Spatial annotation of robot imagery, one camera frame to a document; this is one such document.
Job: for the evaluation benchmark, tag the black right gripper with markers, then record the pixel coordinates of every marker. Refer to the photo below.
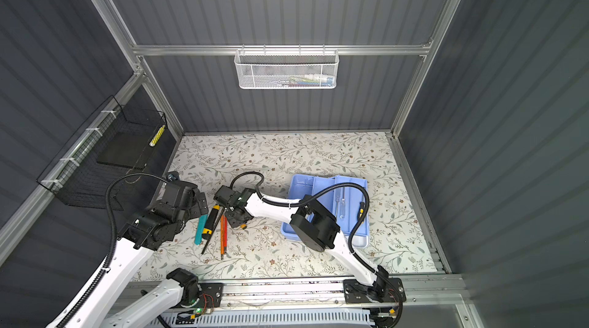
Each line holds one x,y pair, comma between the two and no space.
232,221

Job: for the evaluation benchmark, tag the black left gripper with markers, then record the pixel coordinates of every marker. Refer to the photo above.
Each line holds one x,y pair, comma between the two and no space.
197,210

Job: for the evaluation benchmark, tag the red handled pliers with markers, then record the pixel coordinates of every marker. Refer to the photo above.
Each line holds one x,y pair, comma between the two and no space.
223,236

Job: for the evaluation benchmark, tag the black yellow wire stripper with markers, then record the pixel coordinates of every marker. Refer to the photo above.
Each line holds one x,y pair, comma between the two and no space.
210,226

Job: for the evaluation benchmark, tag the teal handled tool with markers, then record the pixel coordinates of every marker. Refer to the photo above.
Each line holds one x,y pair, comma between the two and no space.
199,229

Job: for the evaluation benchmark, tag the clear plastic tweezers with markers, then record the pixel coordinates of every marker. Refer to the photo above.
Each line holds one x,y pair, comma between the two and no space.
336,202

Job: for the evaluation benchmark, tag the white and blue tool box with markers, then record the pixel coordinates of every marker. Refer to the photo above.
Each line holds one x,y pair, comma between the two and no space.
350,198

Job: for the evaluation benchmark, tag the black handled screwdriver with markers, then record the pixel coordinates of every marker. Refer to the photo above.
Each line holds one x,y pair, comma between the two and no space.
361,211

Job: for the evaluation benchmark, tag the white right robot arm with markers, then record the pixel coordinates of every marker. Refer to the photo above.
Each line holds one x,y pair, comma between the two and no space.
316,227

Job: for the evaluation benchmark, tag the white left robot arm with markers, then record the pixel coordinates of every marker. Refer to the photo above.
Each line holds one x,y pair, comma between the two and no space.
130,247

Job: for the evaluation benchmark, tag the black foam pad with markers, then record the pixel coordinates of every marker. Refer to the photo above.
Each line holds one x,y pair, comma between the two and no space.
128,151

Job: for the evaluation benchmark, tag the yellow marker pen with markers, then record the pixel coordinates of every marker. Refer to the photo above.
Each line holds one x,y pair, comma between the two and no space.
156,137

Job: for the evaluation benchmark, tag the floral table mat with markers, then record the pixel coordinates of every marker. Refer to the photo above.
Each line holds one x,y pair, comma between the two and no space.
261,250

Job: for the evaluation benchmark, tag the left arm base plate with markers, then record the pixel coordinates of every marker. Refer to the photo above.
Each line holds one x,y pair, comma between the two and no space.
202,296

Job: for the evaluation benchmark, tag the black wire basket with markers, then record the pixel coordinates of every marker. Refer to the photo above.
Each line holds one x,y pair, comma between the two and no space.
75,178

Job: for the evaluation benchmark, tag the white vented cable duct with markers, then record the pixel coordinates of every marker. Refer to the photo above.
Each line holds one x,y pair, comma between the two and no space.
274,318

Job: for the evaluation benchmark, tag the white wire mesh basket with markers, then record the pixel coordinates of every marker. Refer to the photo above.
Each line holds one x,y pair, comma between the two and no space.
287,72

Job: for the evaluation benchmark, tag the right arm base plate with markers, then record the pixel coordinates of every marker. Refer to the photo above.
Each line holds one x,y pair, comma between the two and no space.
382,292

